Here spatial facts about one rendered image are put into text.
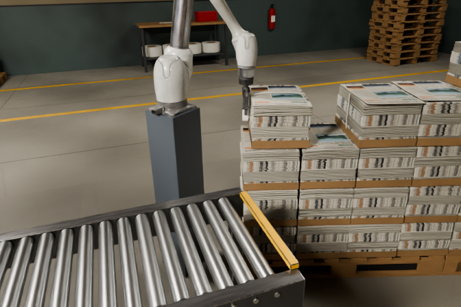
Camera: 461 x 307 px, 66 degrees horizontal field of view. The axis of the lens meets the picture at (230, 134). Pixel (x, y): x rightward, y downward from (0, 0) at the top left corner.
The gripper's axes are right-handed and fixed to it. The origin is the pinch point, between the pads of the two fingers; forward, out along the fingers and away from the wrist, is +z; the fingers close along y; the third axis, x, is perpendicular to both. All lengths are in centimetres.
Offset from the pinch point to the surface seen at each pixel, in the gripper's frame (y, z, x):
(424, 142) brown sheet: -19, 8, -87
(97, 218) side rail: -67, 17, 58
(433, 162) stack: -18, 19, -95
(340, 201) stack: -19, 42, -50
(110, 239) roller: -79, 17, 50
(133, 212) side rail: -64, 17, 46
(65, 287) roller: -99, 18, 57
